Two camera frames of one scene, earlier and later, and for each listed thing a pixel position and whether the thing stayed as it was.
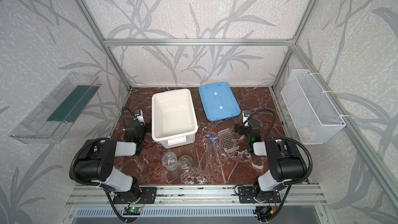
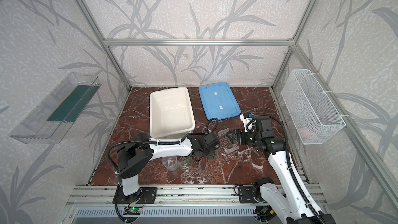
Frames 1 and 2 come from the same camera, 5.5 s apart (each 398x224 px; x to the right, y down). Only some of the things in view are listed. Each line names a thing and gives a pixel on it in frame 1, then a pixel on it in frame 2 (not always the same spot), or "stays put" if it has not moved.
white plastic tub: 173,119 stays put
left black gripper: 133,127 -> 210,146
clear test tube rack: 227,140 stays put
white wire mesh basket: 314,119 stays put
